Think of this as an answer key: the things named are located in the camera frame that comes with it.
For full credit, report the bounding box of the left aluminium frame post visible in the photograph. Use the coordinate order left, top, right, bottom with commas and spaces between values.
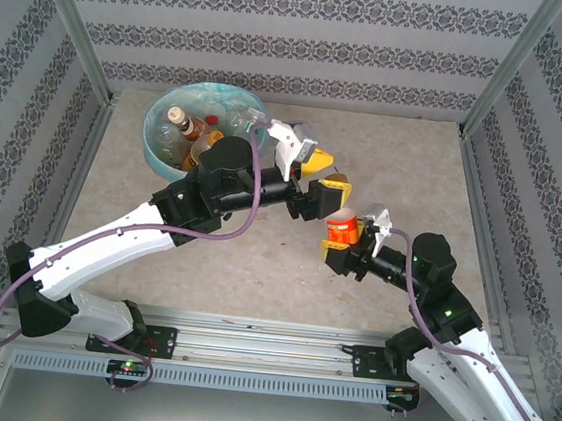
11, 0, 124, 103

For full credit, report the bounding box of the crushed clear plastic bottle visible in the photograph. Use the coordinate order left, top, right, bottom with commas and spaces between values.
150, 123, 190, 166

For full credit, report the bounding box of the aluminium frame post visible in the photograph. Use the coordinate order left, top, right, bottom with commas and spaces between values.
461, 0, 562, 146
11, 0, 124, 103

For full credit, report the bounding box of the left aluminium side rail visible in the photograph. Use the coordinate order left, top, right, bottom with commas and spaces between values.
16, 87, 121, 318

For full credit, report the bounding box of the right small circuit board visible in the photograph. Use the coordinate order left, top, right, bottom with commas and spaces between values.
385, 384, 420, 405

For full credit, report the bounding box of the grey slotted cable duct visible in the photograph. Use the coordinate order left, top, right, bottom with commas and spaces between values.
10, 346, 390, 409

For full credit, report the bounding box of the left small circuit board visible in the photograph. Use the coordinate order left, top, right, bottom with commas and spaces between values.
106, 357, 151, 379

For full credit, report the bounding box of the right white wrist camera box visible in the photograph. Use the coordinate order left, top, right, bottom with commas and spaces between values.
358, 202, 396, 254

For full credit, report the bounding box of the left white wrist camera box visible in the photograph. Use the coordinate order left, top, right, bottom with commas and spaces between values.
262, 117, 321, 185

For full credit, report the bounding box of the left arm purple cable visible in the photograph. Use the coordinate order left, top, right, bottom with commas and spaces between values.
0, 94, 276, 407

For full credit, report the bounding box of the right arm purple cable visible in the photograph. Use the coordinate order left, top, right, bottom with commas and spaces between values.
367, 226, 562, 421

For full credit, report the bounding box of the large orange juice bottle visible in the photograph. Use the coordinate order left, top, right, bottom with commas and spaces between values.
182, 128, 226, 175

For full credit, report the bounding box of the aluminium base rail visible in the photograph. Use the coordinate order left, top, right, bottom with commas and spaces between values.
0, 289, 534, 398

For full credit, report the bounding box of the orange label plastic bottle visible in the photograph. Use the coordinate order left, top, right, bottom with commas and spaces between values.
324, 203, 366, 248

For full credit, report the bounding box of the right aluminium frame post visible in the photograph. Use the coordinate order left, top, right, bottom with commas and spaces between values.
461, 0, 562, 146

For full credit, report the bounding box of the translucent blue bin liner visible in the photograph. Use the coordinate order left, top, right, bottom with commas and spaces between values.
136, 75, 278, 195

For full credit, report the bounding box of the cream plastic waste bin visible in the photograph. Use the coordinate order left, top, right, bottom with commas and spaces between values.
136, 75, 278, 195

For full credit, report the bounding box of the brown copper plastic bottle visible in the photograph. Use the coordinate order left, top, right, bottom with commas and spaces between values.
164, 104, 215, 145

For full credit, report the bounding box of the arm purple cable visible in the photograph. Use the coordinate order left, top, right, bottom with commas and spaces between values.
367, 226, 562, 421
0, 94, 276, 407

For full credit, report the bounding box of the small circuit board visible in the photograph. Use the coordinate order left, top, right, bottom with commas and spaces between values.
106, 357, 151, 379
385, 384, 420, 405

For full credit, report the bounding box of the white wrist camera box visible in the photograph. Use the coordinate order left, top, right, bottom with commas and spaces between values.
262, 117, 321, 185
358, 202, 396, 254

